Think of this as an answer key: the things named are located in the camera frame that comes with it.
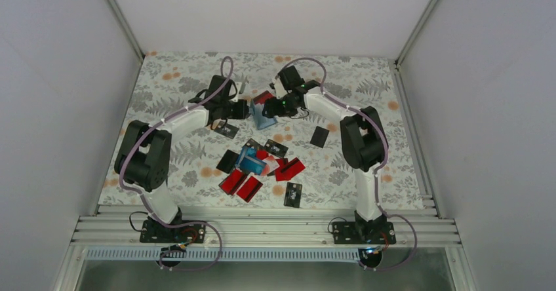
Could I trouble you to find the blue leather card holder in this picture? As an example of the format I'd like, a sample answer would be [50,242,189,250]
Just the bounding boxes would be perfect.
[250,102,277,130]

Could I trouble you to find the black VIP card front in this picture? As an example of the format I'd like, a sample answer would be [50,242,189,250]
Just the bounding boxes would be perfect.
[283,182,302,208]

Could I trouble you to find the black vip card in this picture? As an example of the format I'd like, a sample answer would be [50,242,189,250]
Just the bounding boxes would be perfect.
[214,121,239,139]
[283,182,302,208]

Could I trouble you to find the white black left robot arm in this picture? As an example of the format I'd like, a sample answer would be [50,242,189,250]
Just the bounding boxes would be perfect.
[114,75,247,242]

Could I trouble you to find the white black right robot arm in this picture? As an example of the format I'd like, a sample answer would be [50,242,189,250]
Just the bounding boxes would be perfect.
[262,66,388,243]

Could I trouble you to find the large red striped card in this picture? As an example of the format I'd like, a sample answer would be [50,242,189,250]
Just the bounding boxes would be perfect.
[252,91,275,105]

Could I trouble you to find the plain black card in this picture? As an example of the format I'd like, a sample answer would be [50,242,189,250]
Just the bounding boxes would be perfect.
[309,126,330,148]

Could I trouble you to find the black card with gold chip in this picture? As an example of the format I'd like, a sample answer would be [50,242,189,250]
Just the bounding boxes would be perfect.
[264,139,288,158]

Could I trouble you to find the red striped card right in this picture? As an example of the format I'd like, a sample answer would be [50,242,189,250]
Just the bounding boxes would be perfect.
[274,157,306,182]

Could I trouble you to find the red card front left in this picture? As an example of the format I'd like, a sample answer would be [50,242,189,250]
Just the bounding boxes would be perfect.
[219,169,248,195]

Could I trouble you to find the floral patterned table mat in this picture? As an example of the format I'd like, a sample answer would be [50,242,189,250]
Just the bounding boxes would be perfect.
[125,51,424,211]

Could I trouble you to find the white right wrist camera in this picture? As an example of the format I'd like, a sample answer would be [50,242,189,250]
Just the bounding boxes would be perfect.
[271,77,288,99]

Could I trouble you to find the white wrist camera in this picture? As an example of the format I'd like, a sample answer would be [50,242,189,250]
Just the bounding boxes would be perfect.
[271,77,288,99]
[233,81,247,102]

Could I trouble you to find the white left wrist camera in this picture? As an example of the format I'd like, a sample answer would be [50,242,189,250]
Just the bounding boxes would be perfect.
[233,81,247,102]

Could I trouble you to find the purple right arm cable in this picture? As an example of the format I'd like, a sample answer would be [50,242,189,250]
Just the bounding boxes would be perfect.
[277,57,419,273]

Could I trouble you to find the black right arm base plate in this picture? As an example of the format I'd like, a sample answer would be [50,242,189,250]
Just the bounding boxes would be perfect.
[330,221,397,245]

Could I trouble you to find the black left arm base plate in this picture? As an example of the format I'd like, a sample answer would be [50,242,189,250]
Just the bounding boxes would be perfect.
[139,218,206,244]

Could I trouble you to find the aluminium frame rail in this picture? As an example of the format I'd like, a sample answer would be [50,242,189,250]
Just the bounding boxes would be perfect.
[71,205,462,248]

